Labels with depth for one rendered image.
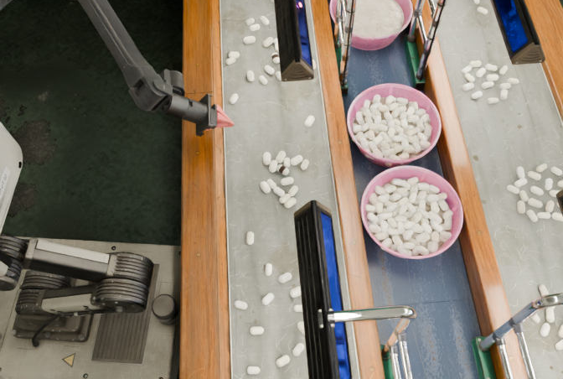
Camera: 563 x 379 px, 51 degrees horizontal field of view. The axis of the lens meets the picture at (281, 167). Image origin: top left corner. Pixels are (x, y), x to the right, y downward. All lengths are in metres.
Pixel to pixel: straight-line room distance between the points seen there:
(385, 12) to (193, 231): 0.97
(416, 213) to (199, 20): 0.92
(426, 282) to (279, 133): 0.58
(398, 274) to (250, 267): 0.39
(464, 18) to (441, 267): 0.83
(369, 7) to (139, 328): 1.24
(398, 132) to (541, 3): 0.68
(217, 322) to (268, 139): 0.54
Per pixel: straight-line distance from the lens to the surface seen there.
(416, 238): 1.58
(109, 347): 1.82
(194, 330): 1.47
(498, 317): 1.54
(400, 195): 1.63
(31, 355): 1.89
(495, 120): 1.82
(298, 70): 1.39
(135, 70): 1.50
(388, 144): 1.69
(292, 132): 1.70
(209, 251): 1.53
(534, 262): 1.64
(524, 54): 1.53
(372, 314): 1.10
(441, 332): 1.59
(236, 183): 1.63
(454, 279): 1.64
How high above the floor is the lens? 2.18
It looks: 61 degrees down
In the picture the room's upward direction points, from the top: 3 degrees counter-clockwise
